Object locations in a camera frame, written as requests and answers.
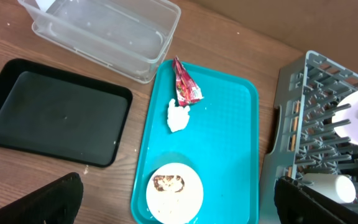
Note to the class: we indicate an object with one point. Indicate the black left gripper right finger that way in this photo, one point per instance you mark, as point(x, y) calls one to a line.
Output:
point(299, 204)

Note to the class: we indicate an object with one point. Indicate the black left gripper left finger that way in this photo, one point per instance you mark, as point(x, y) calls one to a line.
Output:
point(55, 203)

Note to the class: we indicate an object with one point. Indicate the white plastic cup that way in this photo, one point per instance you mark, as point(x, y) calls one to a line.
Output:
point(338, 188)

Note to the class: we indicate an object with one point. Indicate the wooden chopstick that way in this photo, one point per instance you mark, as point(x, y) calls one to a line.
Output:
point(293, 138)

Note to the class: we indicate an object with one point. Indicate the grey dishwasher rack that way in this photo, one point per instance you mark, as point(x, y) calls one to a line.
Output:
point(319, 83)

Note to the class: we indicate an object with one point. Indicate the black plastic tray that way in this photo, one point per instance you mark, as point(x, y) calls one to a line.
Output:
point(61, 114)

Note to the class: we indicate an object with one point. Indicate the teal serving tray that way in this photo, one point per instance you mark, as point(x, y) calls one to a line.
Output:
point(220, 142)

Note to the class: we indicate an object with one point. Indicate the white bowl with leftovers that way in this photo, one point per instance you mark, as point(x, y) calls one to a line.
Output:
point(174, 193)

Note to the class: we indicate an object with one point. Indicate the crumpled white napkin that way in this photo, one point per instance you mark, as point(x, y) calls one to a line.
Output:
point(177, 116)

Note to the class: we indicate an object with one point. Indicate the red snack wrapper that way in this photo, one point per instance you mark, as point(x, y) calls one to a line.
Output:
point(188, 92)

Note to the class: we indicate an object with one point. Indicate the clear plastic bin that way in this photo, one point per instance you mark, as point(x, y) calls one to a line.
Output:
point(130, 37)

